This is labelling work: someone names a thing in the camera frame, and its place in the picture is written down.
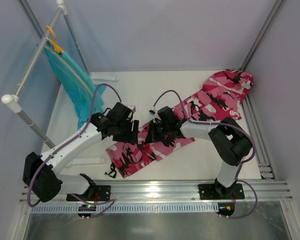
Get pink camouflage trousers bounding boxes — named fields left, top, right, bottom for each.
left=106, top=70, right=254, bottom=180

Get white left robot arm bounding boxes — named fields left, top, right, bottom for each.
left=22, top=102, right=139, bottom=207

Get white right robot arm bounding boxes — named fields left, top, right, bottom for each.
left=145, top=106, right=254, bottom=200

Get orange plastic hanger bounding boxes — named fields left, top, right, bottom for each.
left=45, top=25, right=65, bottom=54

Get clear green hanger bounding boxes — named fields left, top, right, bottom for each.
left=43, top=38, right=94, bottom=98

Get turquoise t-shirt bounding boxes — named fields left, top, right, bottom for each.
left=44, top=44, right=98, bottom=129

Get white clothes rack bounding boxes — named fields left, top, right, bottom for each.
left=1, top=0, right=120, bottom=168

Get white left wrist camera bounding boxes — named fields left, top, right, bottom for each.
left=127, top=105, right=136, bottom=113

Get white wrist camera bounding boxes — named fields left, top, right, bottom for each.
left=127, top=105, right=136, bottom=113
left=149, top=106, right=158, bottom=118

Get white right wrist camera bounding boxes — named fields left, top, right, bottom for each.
left=149, top=106, right=158, bottom=118

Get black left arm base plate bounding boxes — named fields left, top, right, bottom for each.
left=75, top=185, right=111, bottom=202

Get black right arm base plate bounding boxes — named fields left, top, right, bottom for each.
left=197, top=183, right=245, bottom=200

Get grey slotted cable duct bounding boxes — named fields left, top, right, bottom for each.
left=31, top=202, right=219, bottom=214

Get aluminium frame rail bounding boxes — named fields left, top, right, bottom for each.
left=19, top=180, right=293, bottom=205

